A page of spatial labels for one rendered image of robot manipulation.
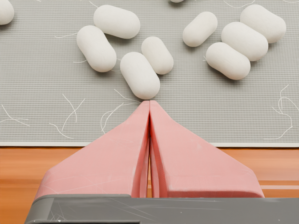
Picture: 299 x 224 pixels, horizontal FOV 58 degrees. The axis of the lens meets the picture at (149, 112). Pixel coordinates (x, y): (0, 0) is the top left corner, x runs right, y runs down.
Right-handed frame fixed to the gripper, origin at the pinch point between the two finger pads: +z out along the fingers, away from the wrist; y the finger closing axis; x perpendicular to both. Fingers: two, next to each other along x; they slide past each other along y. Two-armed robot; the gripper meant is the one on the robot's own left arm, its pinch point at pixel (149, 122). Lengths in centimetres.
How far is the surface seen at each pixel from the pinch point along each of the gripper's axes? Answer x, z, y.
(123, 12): -1.9, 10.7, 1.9
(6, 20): -1.2, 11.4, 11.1
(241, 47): 0.1, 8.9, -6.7
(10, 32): -0.1, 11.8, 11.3
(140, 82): 1.6, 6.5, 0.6
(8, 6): -2.1, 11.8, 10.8
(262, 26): -1.2, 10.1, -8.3
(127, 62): 0.6, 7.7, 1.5
